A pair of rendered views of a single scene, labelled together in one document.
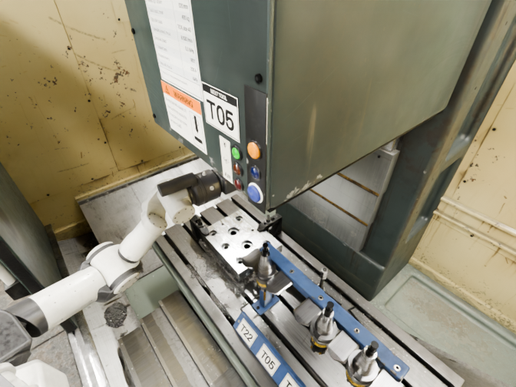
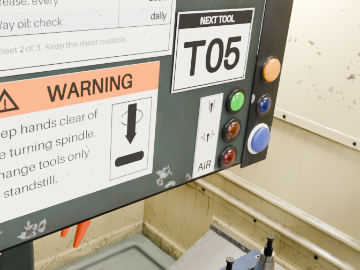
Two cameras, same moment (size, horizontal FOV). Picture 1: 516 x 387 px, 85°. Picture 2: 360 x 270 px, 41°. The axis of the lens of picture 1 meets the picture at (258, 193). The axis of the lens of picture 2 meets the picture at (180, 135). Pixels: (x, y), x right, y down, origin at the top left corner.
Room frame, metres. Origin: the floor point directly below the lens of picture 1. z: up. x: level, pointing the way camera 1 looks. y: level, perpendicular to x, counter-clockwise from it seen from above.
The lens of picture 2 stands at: (0.49, 0.49, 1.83)
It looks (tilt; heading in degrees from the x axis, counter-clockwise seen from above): 23 degrees down; 265
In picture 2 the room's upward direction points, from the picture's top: 5 degrees clockwise
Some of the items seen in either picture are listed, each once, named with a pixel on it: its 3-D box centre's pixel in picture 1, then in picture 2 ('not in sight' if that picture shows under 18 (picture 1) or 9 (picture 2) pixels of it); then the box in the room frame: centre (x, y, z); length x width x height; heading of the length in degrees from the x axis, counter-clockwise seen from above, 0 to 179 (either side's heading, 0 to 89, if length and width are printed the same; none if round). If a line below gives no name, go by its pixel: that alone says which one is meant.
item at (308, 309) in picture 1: (306, 312); not in sight; (0.37, -0.12, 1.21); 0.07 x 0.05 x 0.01; 129
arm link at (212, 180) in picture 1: (219, 180); not in sight; (0.66, 0.11, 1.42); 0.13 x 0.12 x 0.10; 35
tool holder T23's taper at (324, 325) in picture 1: (325, 319); not in sight; (0.33, -0.16, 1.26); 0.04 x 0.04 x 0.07
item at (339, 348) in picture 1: (341, 347); not in sight; (0.29, -0.19, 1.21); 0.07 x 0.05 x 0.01; 129
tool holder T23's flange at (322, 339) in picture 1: (323, 329); not in sight; (0.33, -0.16, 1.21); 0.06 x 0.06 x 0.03
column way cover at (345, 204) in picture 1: (329, 182); not in sight; (1.00, -0.31, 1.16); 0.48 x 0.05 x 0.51; 39
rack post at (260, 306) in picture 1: (266, 280); not in sight; (0.58, -0.03, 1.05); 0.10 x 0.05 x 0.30; 129
